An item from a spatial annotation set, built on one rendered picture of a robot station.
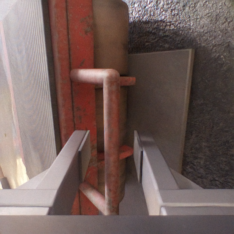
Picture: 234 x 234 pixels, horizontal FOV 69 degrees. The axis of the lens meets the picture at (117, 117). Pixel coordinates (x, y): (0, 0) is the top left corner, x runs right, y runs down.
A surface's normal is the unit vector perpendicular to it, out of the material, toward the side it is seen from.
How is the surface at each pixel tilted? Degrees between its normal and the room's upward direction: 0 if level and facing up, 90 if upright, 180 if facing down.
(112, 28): 82
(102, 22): 64
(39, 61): 0
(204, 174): 0
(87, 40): 90
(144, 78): 0
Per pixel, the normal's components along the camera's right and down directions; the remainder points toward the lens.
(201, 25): -0.76, 0.18
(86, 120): 0.65, 0.21
